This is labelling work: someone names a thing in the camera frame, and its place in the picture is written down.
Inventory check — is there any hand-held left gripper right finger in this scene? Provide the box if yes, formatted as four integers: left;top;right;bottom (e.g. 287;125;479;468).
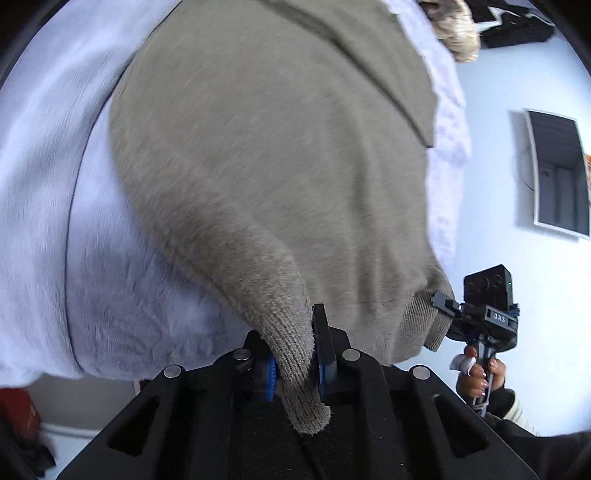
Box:
313;303;541;480

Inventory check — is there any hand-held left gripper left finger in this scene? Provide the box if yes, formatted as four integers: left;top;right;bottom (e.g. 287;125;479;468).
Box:
56;330;279;480

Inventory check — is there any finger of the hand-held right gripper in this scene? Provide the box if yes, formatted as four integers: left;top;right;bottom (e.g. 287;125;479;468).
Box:
445;316;482;341
431;292;466;316

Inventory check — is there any olive brown knit sweater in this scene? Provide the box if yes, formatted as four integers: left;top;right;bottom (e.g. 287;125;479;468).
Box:
108;0;455;437

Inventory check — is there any person's right forearm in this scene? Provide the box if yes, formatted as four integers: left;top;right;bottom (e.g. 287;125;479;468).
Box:
482;388;591;480

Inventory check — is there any person's right hand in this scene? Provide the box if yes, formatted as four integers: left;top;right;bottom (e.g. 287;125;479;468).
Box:
450;346;508;409

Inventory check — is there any lavender plush blanket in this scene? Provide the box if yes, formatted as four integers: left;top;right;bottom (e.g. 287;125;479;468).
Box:
0;0;472;385

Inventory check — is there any cream ribbed fleece garment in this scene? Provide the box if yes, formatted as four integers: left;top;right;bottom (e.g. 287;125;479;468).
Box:
419;0;482;64

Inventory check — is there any black and white garment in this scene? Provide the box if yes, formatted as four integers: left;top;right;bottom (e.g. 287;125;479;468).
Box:
466;0;556;49

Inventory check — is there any white framed wall mirror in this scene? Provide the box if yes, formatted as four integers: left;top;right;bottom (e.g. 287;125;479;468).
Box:
524;108;591;241

